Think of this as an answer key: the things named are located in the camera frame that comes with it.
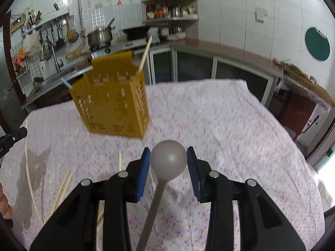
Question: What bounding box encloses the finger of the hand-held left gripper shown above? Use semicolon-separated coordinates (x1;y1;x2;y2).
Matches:
0;127;28;160

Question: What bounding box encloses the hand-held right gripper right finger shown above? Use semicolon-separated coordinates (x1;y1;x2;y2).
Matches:
186;146;306;251

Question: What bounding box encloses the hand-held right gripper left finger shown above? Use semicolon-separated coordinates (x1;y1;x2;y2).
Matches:
30;147;151;251

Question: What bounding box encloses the grey spoon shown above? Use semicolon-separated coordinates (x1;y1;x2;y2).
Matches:
135;139;188;251

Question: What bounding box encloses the yellow perforated utensil holder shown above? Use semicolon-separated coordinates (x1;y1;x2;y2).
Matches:
68;51;150;140

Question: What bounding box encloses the person's left hand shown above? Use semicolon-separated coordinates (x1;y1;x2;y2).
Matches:
0;183;13;220

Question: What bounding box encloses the floral tablecloth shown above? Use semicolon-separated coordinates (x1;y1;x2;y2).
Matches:
0;80;326;251

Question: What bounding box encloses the steel sink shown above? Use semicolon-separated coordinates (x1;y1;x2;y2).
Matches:
26;68;87;102

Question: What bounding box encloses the steel faucet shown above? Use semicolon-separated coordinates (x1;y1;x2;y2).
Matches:
39;40;64;72

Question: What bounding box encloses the white hanging cloth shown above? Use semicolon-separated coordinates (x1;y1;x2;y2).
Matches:
22;35;40;55

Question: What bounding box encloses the kitchen counter cabinet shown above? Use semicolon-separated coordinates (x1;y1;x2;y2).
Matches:
149;38;283;105

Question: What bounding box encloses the steel cooking pot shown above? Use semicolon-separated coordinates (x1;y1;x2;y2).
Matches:
87;26;116;48

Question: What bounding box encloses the white appliance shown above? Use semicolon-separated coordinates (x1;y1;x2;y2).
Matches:
298;105;331;149

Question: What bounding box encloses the steel gas stove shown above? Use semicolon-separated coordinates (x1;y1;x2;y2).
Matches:
90;38;160;58

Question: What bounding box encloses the black wok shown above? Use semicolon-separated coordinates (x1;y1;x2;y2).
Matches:
122;26;151;39

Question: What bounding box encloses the straw broom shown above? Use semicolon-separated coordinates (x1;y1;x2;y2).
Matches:
273;58;330;102

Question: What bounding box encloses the row of condiment bottles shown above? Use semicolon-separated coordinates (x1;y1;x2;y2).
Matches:
146;2;197;19

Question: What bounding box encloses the green round board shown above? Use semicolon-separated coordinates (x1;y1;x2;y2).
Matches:
305;27;331;62

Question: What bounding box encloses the wall rack with hanging utensils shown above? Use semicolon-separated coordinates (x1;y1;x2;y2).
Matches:
21;13;79;50

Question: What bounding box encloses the white wall device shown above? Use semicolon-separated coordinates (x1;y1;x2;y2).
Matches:
10;17;25;29

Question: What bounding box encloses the wall chopstick cup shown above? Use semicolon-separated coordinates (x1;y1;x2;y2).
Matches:
25;10;42;28

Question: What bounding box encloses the grey wall pipe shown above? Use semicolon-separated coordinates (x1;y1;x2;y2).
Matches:
78;0;84;30

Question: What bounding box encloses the white wall outlet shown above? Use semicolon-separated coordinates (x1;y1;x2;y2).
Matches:
254;8;268;23

